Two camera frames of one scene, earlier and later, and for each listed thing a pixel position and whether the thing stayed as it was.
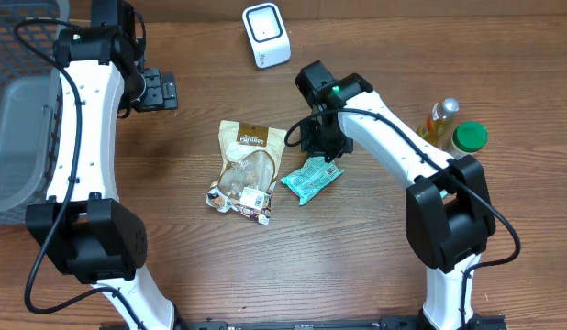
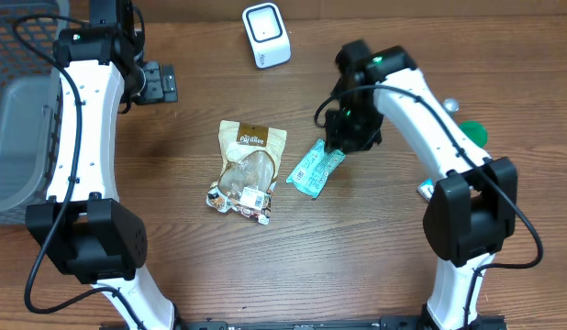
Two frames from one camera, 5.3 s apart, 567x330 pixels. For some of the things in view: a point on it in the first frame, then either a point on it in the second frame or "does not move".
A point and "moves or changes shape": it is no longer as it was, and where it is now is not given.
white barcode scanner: (269, 35) does not move
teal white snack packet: (312, 176) moves or changes shape
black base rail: (493, 324) does not move
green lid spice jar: (468, 137) does not move
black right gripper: (327, 147) → (352, 138)
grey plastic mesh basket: (25, 86) does not move
